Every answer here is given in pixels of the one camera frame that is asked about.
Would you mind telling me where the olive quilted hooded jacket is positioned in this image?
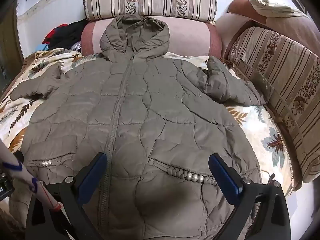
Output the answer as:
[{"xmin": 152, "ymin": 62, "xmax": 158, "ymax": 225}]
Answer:
[{"xmin": 11, "ymin": 15, "xmax": 270, "ymax": 239}]

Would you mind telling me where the dark clothes pile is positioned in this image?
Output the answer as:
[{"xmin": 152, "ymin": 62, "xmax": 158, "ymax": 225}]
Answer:
[{"xmin": 42, "ymin": 19, "xmax": 88, "ymax": 50}]

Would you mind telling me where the leaf-patterned cream blanket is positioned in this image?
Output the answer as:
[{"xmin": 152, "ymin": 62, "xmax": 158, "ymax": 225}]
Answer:
[{"xmin": 1, "ymin": 48, "xmax": 296, "ymax": 197}]

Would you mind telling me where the striped floral side cushion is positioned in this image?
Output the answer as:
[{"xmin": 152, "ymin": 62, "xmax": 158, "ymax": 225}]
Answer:
[{"xmin": 228, "ymin": 27, "xmax": 319, "ymax": 183}]

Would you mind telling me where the light blue cloth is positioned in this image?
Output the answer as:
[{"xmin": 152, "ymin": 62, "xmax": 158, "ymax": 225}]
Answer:
[{"xmin": 35, "ymin": 43, "xmax": 49, "ymax": 52}]

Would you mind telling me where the pink bolster pillow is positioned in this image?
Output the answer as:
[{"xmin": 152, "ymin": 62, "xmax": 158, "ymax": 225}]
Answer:
[{"xmin": 81, "ymin": 16, "xmax": 222, "ymax": 58}]

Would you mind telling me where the pink corner pillow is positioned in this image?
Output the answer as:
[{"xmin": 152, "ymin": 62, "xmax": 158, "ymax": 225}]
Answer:
[{"xmin": 215, "ymin": 0, "xmax": 319, "ymax": 55}]

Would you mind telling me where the cream fringed cloth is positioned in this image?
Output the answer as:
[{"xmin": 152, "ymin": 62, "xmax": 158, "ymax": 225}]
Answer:
[{"xmin": 249, "ymin": 0, "xmax": 308, "ymax": 18}]

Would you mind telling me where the white cable with red band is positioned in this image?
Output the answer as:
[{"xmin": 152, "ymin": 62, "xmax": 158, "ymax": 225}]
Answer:
[{"xmin": 0, "ymin": 139, "xmax": 75, "ymax": 240}]

